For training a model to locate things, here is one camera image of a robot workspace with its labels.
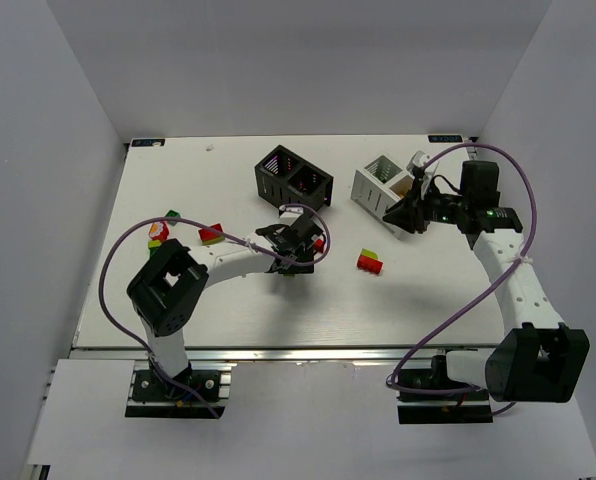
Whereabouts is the red lego with lime top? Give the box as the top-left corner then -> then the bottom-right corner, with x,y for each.
356,249 -> 383,275

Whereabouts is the green square lego brick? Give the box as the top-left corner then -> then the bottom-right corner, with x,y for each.
165,210 -> 181,225

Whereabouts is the green lime small lego stack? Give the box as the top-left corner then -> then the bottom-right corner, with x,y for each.
147,240 -> 162,256

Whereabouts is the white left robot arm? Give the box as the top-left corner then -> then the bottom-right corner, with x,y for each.
127,208 -> 326,382

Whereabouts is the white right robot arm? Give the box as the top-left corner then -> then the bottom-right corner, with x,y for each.
383,160 -> 590,403

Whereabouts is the white two-slot container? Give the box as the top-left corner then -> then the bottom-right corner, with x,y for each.
350,150 -> 431,240

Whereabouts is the black two-slot container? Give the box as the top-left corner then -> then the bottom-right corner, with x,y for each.
254,145 -> 334,211

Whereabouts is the blue label sticker right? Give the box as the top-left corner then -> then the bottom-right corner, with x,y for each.
427,134 -> 463,143

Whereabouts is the blue label sticker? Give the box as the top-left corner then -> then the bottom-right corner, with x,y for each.
427,134 -> 463,143
130,138 -> 165,148

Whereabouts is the red and lime lego stack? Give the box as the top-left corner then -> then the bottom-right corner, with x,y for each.
198,223 -> 225,246

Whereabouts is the red flower lego piece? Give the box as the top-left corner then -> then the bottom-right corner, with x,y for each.
148,221 -> 170,243

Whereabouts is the blue label sticker left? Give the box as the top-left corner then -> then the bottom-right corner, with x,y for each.
130,138 -> 165,148

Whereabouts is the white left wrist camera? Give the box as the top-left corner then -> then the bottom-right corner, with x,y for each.
278,205 -> 304,226

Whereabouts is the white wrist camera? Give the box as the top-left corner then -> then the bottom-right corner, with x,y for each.
406,150 -> 438,197
278,205 -> 304,226

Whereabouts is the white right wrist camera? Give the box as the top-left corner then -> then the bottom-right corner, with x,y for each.
406,150 -> 438,197

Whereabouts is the aluminium table edge rail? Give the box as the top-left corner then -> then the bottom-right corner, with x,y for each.
70,345 -> 512,365

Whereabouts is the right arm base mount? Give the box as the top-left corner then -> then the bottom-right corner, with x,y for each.
386,348 -> 493,425

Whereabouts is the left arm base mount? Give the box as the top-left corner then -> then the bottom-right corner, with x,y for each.
125,366 -> 228,420

